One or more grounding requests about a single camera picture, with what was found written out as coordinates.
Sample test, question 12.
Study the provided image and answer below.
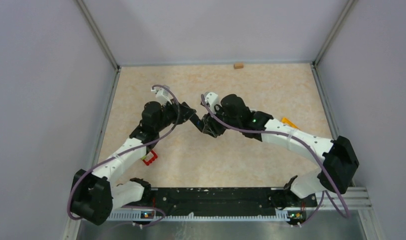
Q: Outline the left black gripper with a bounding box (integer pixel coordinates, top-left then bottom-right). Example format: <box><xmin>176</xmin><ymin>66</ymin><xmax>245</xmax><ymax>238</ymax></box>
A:
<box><xmin>155</xmin><ymin>97</ymin><xmax>196</xmax><ymax>133</ymax></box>

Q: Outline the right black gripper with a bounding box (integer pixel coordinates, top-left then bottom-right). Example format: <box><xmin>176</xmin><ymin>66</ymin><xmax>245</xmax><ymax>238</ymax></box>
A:
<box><xmin>203</xmin><ymin>104</ymin><xmax>241</xmax><ymax>138</ymax></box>

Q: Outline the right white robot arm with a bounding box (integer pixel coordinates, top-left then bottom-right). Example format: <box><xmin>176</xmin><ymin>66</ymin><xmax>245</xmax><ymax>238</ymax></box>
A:
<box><xmin>200</xmin><ymin>92</ymin><xmax>359</xmax><ymax>206</ymax></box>

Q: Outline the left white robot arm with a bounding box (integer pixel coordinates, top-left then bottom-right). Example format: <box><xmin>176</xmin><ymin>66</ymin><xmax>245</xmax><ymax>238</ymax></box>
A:
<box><xmin>67</xmin><ymin>101</ymin><xmax>197</xmax><ymax>226</ymax></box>

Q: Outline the red toy basket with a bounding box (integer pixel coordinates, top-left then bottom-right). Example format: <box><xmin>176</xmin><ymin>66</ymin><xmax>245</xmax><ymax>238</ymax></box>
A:
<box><xmin>141</xmin><ymin>150</ymin><xmax>159</xmax><ymax>166</ymax></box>

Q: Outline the small wooden block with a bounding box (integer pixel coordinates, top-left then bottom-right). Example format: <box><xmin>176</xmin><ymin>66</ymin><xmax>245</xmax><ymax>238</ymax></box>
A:
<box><xmin>233</xmin><ymin>62</ymin><xmax>244</xmax><ymax>70</ymax></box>

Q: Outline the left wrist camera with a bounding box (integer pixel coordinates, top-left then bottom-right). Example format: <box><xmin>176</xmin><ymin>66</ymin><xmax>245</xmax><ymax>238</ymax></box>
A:
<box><xmin>151</xmin><ymin>85</ymin><xmax>172</xmax><ymax>106</ymax></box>

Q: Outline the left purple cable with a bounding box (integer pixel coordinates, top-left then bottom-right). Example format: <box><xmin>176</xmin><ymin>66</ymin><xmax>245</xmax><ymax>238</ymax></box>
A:
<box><xmin>67</xmin><ymin>84</ymin><xmax>181</xmax><ymax>229</ymax></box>

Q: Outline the yellow triangle frame toy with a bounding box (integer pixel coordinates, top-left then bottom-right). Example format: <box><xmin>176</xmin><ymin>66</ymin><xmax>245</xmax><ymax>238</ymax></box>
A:
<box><xmin>281</xmin><ymin>117</ymin><xmax>299</xmax><ymax>129</ymax></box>

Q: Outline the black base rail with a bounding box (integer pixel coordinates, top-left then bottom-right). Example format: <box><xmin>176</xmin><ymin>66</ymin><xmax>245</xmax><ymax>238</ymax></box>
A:
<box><xmin>129</xmin><ymin>187</ymin><xmax>318</xmax><ymax>217</ymax></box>

